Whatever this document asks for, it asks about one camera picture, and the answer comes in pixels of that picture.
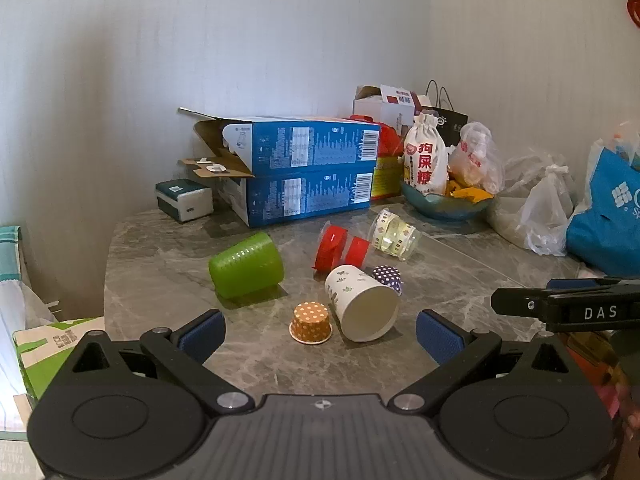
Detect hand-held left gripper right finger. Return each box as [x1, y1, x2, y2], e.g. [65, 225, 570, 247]
[390, 309, 571, 415]

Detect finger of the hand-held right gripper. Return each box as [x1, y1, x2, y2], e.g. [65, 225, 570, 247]
[491, 286, 640, 333]
[546, 276, 640, 290]

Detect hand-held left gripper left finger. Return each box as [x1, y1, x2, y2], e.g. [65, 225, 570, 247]
[71, 309, 249, 415]

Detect white printed paper cup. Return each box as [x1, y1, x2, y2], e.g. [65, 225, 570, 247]
[325, 264, 401, 344]

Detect green plastic cup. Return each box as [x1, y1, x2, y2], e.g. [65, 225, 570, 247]
[208, 232, 285, 301]

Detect purple polka dot cupcake cup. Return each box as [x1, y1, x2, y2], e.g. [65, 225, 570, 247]
[372, 265, 405, 296]

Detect orange polka dot cupcake cup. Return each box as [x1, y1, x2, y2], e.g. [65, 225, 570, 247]
[289, 301, 334, 345]

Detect clear cup with patterned liners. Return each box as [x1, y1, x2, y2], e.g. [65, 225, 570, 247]
[367, 208, 423, 261]

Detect red plastic cup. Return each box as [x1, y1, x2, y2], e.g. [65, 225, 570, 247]
[312, 225, 371, 281]

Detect blue shopping bag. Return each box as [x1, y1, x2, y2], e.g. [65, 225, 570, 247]
[565, 139, 640, 279]

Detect orange snack packet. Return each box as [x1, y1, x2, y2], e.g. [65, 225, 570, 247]
[446, 180, 494, 204]

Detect teal bowl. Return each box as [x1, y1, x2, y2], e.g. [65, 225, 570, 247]
[400, 180, 496, 222]

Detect small white and green box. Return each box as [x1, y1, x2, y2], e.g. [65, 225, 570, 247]
[155, 179, 214, 224]

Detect clear plastic snack bag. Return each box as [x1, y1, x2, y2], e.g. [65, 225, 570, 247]
[447, 121, 505, 196]

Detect green and white carton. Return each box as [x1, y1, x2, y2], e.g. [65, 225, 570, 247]
[12, 316, 107, 402]

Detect blue cardboard box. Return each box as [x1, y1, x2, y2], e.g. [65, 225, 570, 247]
[231, 161, 377, 229]

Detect red and yellow box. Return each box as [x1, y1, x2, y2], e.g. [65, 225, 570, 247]
[348, 114, 407, 199]

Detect translucent white plastic bag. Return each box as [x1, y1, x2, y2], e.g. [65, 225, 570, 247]
[0, 279, 57, 432]

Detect black paper bag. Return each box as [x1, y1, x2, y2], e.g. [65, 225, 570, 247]
[425, 80, 469, 147]

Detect teal and white cloth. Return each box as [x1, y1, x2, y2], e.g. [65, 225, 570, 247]
[0, 225, 27, 282]

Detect blue cardboard box open flaps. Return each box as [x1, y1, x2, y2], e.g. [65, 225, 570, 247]
[178, 106, 382, 180]

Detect white box with red label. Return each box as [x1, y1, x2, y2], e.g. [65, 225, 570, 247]
[352, 84, 432, 132]

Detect white drawstring pouch red print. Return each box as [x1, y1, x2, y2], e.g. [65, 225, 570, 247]
[403, 113, 448, 196]

